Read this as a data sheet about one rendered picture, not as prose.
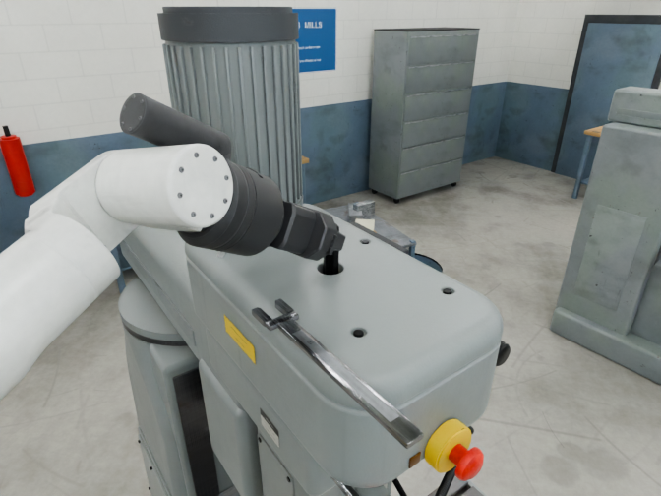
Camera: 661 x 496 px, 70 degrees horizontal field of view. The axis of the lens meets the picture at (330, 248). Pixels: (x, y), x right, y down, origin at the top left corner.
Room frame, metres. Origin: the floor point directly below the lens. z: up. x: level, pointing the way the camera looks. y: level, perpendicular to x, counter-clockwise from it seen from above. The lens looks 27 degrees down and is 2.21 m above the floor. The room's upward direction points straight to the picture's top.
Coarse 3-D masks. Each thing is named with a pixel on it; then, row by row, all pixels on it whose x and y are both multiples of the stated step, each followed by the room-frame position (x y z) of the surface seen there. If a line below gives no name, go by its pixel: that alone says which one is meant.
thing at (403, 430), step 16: (272, 320) 0.43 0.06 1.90; (288, 320) 0.43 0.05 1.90; (288, 336) 0.41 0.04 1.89; (304, 336) 0.40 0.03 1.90; (304, 352) 0.38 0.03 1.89; (320, 352) 0.38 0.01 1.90; (336, 368) 0.35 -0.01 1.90; (352, 384) 0.33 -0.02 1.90; (368, 400) 0.31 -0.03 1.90; (384, 400) 0.31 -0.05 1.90; (384, 416) 0.29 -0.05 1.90; (400, 416) 0.29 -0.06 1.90; (400, 432) 0.28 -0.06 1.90; (416, 432) 0.28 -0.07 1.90
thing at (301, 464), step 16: (208, 336) 0.65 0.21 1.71; (224, 352) 0.59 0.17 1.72; (224, 368) 0.60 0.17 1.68; (240, 384) 0.55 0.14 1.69; (240, 400) 0.56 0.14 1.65; (256, 400) 0.51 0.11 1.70; (256, 416) 0.51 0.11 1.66; (272, 416) 0.47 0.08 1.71; (272, 432) 0.47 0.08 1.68; (288, 432) 0.44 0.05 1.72; (288, 448) 0.44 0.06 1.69; (304, 448) 0.41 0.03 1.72; (288, 464) 0.44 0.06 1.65; (304, 464) 0.41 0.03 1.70; (304, 480) 0.41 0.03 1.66; (320, 480) 0.40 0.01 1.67
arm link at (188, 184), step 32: (128, 128) 0.38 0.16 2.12; (160, 128) 0.39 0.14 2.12; (192, 128) 0.41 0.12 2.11; (128, 160) 0.36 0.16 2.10; (160, 160) 0.34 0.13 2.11; (192, 160) 0.35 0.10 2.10; (224, 160) 0.37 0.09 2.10; (96, 192) 0.37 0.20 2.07; (128, 192) 0.35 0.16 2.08; (160, 192) 0.33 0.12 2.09; (192, 192) 0.34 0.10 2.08; (224, 192) 0.36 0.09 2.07; (160, 224) 0.36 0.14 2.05; (192, 224) 0.33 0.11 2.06; (224, 224) 0.39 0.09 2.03
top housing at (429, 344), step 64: (192, 256) 0.63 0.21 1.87; (256, 256) 0.60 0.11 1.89; (384, 256) 0.60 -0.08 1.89; (256, 320) 0.47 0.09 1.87; (320, 320) 0.44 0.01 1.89; (384, 320) 0.44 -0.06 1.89; (448, 320) 0.44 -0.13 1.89; (256, 384) 0.48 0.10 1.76; (320, 384) 0.36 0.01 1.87; (384, 384) 0.34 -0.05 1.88; (448, 384) 0.38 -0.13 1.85; (320, 448) 0.36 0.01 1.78; (384, 448) 0.34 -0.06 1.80
